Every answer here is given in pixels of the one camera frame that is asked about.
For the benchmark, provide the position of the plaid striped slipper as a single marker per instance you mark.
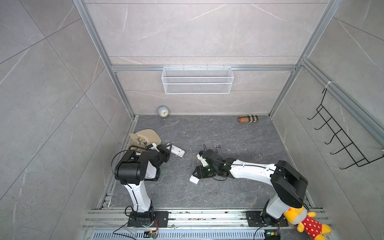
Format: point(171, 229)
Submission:
point(248, 119)

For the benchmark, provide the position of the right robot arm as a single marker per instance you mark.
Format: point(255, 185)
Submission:
point(290, 186)

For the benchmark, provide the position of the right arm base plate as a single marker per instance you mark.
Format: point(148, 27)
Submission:
point(258, 219)

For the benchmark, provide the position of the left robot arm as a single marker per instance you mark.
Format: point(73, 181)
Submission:
point(132, 170)

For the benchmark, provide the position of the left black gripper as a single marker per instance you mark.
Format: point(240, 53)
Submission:
point(164, 150)

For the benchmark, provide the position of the beige cap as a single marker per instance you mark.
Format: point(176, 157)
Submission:
point(141, 140)

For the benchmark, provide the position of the small round grey clock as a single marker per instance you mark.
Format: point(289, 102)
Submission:
point(163, 111)

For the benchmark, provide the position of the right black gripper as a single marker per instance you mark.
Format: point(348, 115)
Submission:
point(200, 172)

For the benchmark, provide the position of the black wall hook rack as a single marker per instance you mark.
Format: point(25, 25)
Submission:
point(347, 144)

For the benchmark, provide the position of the white battery cover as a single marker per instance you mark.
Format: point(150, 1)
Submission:
point(194, 180)

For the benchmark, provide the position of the white remote control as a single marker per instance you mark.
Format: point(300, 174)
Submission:
point(177, 151)

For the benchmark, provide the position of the yellow plush toy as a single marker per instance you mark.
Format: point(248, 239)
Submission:
point(305, 222)

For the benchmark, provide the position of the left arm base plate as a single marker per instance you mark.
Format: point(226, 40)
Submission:
point(149, 219)

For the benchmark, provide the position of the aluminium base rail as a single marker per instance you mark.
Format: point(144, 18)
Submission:
point(184, 224)

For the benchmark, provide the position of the white wire mesh basket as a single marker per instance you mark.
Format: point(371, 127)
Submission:
point(197, 80)

